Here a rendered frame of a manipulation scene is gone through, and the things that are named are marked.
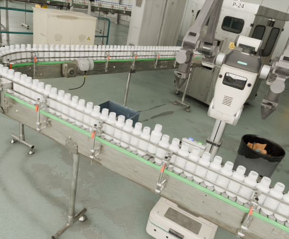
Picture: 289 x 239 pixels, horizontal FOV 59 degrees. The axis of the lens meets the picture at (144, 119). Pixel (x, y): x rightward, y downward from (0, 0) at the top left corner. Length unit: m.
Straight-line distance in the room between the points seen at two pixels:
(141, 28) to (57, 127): 5.86
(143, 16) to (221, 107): 5.75
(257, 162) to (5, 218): 2.36
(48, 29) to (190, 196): 4.51
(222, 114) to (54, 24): 4.18
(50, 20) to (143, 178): 4.29
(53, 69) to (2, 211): 1.45
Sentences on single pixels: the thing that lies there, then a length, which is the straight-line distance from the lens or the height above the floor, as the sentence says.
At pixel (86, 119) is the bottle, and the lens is 1.62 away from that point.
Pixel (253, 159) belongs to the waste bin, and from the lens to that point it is 2.85.
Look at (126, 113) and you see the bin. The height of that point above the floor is 0.89.
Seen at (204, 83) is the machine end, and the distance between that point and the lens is 5.19.
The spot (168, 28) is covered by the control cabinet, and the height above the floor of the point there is 1.03.
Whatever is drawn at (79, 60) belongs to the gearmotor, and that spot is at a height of 1.03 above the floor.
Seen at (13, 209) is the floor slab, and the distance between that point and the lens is 2.55.
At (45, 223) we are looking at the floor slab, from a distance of 2.41.
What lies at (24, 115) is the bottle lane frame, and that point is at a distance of 2.00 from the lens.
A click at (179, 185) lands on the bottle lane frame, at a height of 0.95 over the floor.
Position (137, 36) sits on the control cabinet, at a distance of 7.44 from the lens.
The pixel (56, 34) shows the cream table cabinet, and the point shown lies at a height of 0.80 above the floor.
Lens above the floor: 1.82
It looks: 26 degrees down
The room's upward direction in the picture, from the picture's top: 12 degrees clockwise
